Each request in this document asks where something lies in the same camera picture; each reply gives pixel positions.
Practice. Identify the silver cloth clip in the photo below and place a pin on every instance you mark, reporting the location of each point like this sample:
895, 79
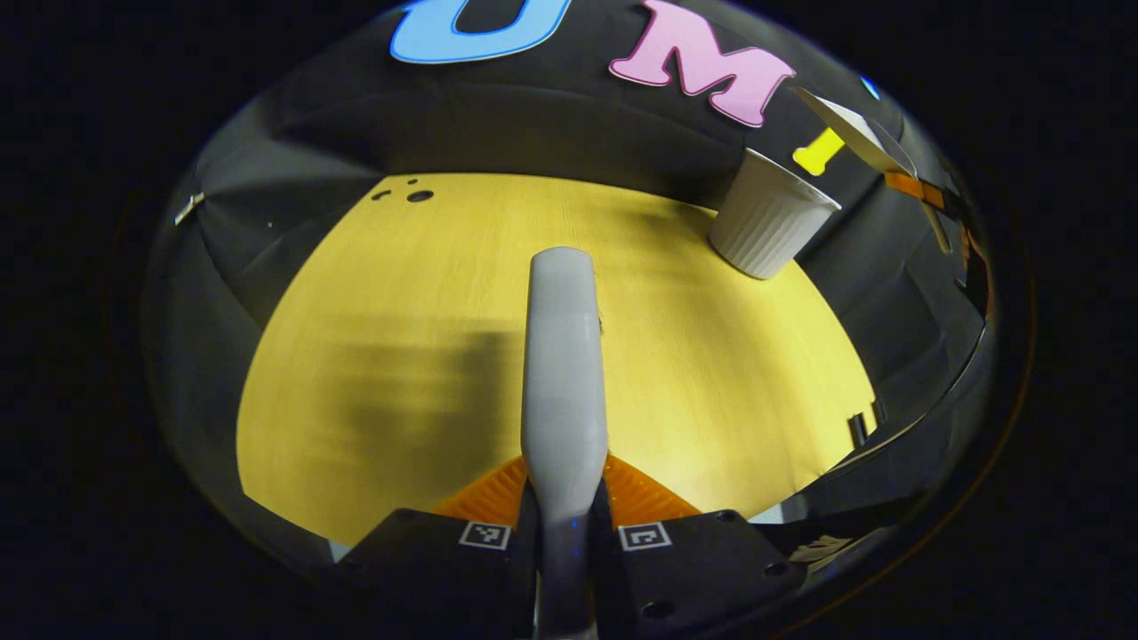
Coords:
189, 208

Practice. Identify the small black block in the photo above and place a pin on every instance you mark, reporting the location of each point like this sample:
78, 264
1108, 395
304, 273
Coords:
858, 431

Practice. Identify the grey dustpan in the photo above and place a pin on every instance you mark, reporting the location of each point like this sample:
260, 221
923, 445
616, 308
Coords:
858, 133

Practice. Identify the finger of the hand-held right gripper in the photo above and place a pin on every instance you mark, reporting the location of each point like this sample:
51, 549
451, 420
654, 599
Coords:
972, 247
911, 188

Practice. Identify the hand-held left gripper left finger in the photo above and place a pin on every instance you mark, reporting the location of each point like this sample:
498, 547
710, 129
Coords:
436, 560

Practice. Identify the white ribbed garbage bin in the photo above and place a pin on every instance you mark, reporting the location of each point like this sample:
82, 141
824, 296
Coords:
765, 222

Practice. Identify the small grey broom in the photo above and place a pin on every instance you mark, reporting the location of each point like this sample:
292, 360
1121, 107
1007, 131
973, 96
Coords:
564, 373

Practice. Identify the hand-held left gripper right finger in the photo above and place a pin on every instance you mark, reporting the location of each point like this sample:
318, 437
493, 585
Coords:
702, 560

